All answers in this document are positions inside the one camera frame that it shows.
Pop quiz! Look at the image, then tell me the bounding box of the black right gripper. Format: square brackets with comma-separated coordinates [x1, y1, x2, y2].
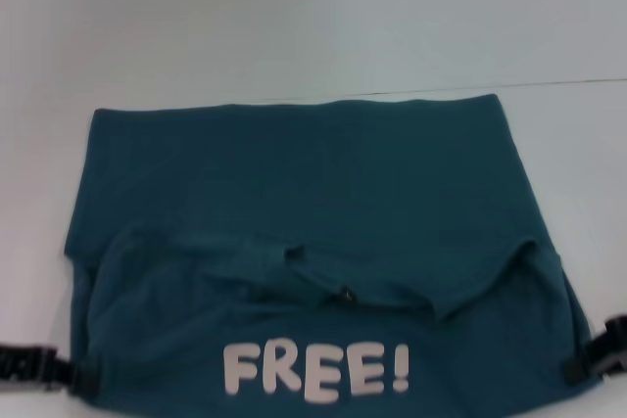
[563, 314, 627, 385]

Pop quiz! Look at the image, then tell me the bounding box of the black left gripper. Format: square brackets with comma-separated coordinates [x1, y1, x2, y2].
[0, 344, 100, 396]

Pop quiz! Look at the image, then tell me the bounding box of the teal blue shirt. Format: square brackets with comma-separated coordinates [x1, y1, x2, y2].
[63, 93, 592, 418]

